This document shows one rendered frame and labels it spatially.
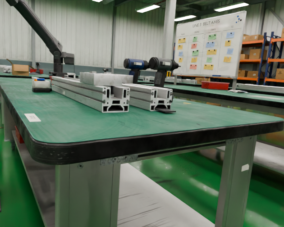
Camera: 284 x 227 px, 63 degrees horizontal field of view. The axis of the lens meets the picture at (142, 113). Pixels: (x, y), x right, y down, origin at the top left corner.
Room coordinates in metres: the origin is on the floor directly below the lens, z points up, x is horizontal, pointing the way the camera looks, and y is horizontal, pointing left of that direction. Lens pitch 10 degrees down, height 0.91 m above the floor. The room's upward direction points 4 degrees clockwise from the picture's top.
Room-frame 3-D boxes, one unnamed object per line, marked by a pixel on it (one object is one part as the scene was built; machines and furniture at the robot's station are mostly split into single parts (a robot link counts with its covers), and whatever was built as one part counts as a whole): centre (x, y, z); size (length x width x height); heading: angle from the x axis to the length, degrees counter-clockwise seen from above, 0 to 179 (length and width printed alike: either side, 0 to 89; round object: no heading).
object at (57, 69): (1.49, 0.55, 0.91); 0.10 x 0.07 x 0.07; 123
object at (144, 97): (1.21, 0.15, 0.82); 0.80 x 0.10 x 0.09; 33
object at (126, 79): (1.21, 0.15, 0.87); 0.16 x 0.11 x 0.07; 33
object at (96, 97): (1.11, 0.31, 0.82); 0.80 x 0.10 x 0.09; 33
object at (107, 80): (0.90, 0.17, 0.87); 0.16 x 0.11 x 0.07; 33
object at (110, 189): (1.67, 0.49, 0.39); 2.50 x 0.92 x 0.78; 34
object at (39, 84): (1.28, 0.56, 0.81); 0.10 x 0.08 x 0.06; 123
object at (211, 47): (4.27, -1.03, 0.97); 1.50 x 0.50 x 1.95; 34
